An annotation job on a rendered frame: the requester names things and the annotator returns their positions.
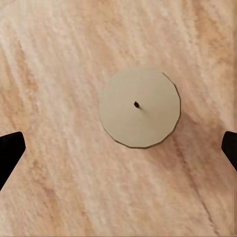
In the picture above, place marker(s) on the pillar candle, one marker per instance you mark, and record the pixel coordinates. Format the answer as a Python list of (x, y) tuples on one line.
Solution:
[(139, 107)]

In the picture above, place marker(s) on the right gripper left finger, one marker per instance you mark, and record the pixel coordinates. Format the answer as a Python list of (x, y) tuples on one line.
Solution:
[(12, 147)]

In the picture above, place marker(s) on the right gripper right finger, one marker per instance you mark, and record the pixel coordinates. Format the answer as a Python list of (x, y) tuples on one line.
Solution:
[(229, 147)]

